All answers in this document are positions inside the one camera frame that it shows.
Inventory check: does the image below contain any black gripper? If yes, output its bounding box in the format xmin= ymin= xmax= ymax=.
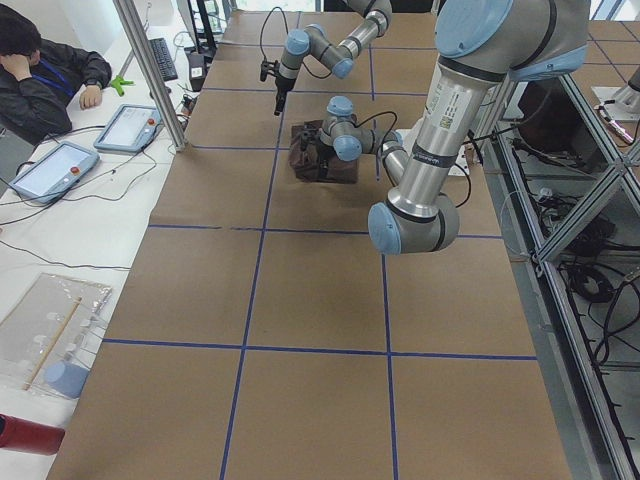
xmin=274 ymin=76 xmax=295 ymax=115
xmin=317 ymin=142 xmax=334 ymax=180

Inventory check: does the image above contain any black keyboard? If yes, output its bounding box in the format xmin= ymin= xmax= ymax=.
xmin=148 ymin=38 xmax=178 ymax=81

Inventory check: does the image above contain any clear plastic bag sheet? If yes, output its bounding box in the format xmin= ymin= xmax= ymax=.
xmin=1 ymin=273 xmax=112 ymax=399

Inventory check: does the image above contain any red cylinder bottle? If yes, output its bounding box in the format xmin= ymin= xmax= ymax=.
xmin=1 ymin=414 xmax=65 ymax=455

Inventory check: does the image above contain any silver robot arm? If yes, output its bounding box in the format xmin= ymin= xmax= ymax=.
xmin=260 ymin=1 xmax=393 ymax=116
xmin=319 ymin=1 xmax=590 ymax=255

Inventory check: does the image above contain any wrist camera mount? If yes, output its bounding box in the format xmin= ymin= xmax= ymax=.
xmin=259 ymin=58 xmax=280 ymax=82
xmin=299 ymin=124 xmax=319 ymax=152

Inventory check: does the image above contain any green plastic tool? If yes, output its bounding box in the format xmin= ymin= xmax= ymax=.
xmin=110 ymin=75 xmax=135 ymax=97

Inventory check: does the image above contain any dark brown t-shirt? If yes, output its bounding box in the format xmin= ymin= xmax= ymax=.
xmin=288 ymin=120 xmax=359 ymax=184

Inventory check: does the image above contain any aluminium frame rack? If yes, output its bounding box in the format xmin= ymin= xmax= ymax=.
xmin=482 ymin=64 xmax=639 ymax=479

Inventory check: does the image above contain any teach pendant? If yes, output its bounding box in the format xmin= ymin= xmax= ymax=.
xmin=93 ymin=104 xmax=161 ymax=154
xmin=9 ymin=141 xmax=100 ymax=204

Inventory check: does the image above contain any near teach pendant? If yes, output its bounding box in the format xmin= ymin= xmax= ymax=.
xmin=9 ymin=141 xmax=100 ymax=204

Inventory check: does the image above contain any wooden stick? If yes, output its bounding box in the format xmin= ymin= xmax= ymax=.
xmin=22 ymin=297 xmax=82 ymax=391

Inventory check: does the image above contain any light blue cup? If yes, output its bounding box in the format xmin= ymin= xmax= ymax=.
xmin=44 ymin=361 xmax=89 ymax=399

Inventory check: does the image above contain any aluminium frame post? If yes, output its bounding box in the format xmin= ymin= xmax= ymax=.
xmin=113 ymin=0 xmax=187 ymax=152

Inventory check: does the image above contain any seated person in black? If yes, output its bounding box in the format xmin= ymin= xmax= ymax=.
xmin=1 ymin=4 xmax=112 ymax=145

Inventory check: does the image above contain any far teach pendant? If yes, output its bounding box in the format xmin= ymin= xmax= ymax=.
xmin=93 ymin=104 xmax=161 ymax=154

